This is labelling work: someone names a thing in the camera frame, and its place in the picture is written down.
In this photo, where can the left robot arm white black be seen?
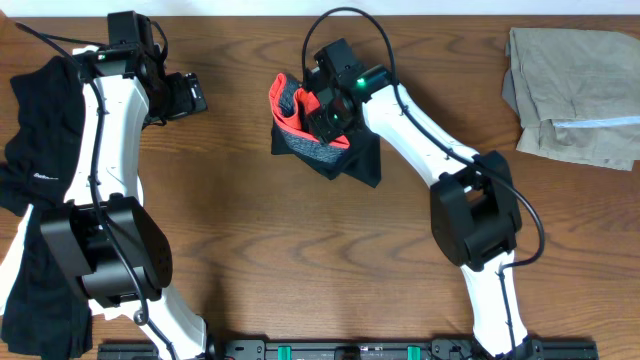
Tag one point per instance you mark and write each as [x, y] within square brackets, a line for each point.
[111, 252]

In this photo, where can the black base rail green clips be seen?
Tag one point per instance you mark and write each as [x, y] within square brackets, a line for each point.
[438, 349]

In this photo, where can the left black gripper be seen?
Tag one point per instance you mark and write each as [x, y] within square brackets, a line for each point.
[183, 103]

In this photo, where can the folded khaki trousers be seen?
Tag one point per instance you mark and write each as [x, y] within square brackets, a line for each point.
[576, 93]

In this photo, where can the black leggings grey red waistband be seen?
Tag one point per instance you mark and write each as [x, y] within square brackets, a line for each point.
[356, 155]

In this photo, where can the black garment with white logo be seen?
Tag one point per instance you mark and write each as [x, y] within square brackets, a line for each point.
[43, 317]

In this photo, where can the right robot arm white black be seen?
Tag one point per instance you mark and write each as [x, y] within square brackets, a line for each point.
[474, 206]

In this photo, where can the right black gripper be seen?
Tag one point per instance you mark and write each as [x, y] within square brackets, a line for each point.
[322, 128]

